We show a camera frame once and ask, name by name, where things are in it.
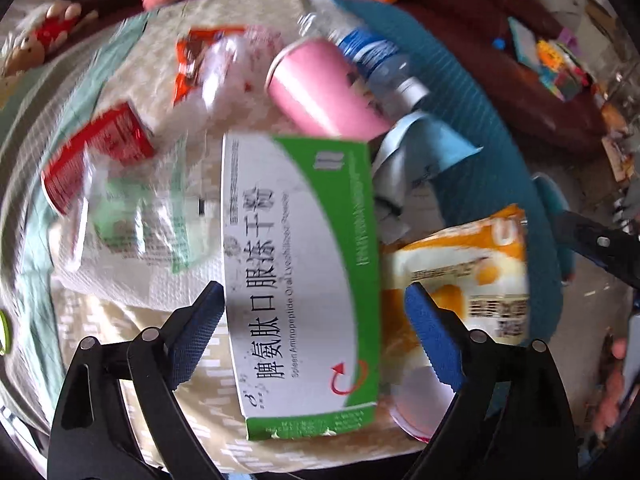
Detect red snack wrapper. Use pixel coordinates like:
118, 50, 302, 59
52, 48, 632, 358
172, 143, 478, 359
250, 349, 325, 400
42, 101, 157, 216

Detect orange snack wrapper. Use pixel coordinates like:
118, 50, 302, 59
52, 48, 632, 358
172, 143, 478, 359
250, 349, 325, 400
172, 27, 251, 106

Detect grey paper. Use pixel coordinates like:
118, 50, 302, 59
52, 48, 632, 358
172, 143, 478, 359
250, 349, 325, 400
372, 150, 441, 246

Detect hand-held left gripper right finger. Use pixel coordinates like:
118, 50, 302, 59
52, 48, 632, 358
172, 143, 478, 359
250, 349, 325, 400
404, 282, 581, 480

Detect clear bottle with blue label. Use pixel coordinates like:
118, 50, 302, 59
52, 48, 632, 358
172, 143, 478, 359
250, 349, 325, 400
297, 10, 431, 116

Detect person's right hand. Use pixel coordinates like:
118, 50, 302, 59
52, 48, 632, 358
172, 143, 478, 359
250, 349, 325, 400
592, 337, 632, 436

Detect light blue paper piece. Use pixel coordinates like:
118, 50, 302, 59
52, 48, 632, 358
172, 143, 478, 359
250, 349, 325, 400
375, 112, 483, 181

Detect clear plastic bag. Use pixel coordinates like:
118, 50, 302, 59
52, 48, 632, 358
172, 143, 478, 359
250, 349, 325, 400
80, 35, 251, 281

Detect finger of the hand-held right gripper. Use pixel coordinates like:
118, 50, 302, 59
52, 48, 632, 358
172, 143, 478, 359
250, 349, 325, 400
552, 210, 640, 291

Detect patterned beige and teal blanket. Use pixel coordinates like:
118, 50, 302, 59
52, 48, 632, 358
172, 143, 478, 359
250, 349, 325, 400
0, 0, 566, 471

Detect pink paper cup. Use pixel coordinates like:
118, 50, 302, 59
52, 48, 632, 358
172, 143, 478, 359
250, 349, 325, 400
389, 367, 458, 443
265, 37, 393, 141

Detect pile of colourful toys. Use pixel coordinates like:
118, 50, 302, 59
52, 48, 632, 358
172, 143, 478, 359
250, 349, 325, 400
507, 17, 601, 103

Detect green and white medicine box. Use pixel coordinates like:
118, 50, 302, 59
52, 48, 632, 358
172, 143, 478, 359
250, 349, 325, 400
221, 132, 383, 442

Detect yellow snack packet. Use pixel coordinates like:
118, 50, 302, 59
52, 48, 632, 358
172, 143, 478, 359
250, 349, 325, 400
382, 205, 531, 376

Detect white paper towel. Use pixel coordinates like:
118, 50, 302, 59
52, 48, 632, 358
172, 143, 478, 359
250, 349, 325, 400
52, 75, 228, 313

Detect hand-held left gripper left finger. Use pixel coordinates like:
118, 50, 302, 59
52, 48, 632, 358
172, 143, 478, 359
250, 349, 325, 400
47, 281, 228, 480

